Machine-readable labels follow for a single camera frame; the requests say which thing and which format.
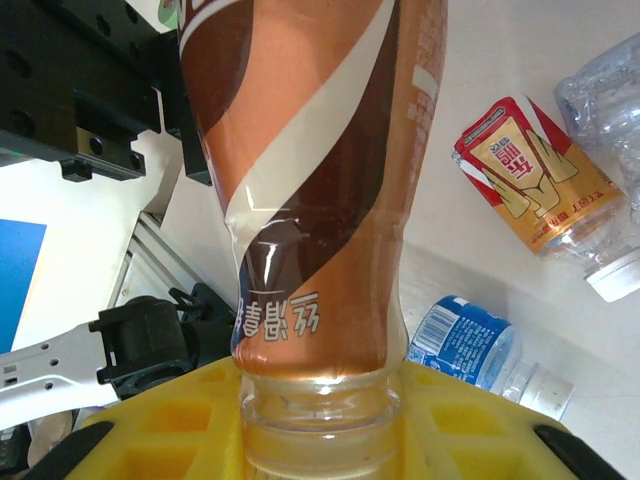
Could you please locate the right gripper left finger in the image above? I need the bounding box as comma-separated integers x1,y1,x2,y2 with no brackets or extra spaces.
29,357,246,480

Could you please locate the red gold label bottle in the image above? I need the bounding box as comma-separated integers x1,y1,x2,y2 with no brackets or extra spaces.
452,94,640,304

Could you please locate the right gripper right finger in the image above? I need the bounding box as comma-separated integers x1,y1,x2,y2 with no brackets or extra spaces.
389,360,626,480

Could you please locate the clear bottle pink label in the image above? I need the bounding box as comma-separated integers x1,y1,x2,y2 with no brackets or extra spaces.
552,34,640,226

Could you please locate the aluminium side rail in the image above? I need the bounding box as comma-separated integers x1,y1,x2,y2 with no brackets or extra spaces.
107,212,201,321

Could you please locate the blue-label bottle white cap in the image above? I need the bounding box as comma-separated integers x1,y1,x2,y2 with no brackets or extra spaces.
407,294,576,421

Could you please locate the brown orange label bottle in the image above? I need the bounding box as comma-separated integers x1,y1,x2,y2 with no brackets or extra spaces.
174,0,449,480

